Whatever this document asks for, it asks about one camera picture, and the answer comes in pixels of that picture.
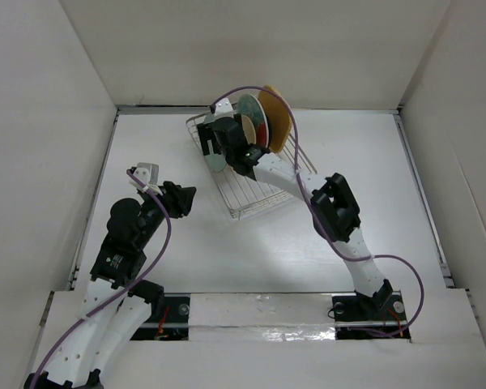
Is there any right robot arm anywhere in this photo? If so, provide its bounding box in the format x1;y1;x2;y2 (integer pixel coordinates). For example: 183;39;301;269
197;115;393;321

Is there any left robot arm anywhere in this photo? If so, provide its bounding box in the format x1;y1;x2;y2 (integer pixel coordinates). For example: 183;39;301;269
24;181;197;388

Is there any red and teal plate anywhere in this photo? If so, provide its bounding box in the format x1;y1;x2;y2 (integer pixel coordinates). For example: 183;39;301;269
237;94;270;147

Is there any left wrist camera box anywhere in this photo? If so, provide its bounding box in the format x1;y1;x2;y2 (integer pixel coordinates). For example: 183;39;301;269
129;162;159;190

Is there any metal base rail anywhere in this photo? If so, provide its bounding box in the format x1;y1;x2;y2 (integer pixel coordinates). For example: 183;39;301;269
133;293;410;342

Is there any cream bowl with black marks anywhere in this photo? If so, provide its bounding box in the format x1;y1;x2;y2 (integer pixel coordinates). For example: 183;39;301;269
241;115;257;144

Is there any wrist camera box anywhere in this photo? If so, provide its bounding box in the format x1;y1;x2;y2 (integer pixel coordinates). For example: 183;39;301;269
210;97;234;120
129;162;159;190

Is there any silver wire dish rack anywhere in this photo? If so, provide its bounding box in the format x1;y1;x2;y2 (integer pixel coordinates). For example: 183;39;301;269
185;113;292;219

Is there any orange woven square plate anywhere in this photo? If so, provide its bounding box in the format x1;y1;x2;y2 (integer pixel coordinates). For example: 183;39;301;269
258;85;292;154

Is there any teal flower plate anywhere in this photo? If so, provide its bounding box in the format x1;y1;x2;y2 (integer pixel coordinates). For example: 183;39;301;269
206;124;227;173

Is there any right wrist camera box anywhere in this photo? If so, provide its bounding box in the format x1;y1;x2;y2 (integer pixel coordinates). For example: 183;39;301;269
210;97;234;120

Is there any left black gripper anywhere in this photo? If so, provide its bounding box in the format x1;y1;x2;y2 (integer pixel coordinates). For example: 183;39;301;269
137;180;194;247

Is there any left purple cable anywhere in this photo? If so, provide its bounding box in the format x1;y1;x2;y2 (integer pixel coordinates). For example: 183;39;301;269
32;169;173;382

